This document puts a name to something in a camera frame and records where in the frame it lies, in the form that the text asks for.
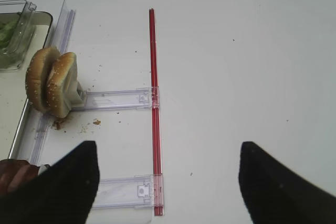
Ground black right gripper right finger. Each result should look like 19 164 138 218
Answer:
238 142 335 223

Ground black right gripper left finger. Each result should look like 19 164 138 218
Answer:
1 141 100 223

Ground sliced meat patties stack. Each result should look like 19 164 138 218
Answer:
1 159 39 196

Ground green lettuce leaves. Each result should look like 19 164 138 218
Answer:
1 12 21 50

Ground right lower clear pusher track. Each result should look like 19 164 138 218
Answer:
86 162 164 223

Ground clear pusher track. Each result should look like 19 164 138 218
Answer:
86 162 164 223
72 87 160 111

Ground metal serving tray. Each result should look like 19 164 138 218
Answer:
0 11 54 159

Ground sesame bun top right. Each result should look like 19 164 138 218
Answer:
47 52 82 118

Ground sesame bun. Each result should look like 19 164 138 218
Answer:
47 52 82 118
25 47 60 113

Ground right upper clear pusher track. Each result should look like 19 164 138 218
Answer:
72 87 160 111

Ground sesame bun top left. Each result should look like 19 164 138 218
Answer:
25 47 60 113

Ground right clear long divider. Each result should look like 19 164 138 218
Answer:
30 3 81 165

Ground clear plastic salad container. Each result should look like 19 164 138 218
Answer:
1 0 37 71

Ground right red rail strip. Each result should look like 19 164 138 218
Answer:
149 8 164 216

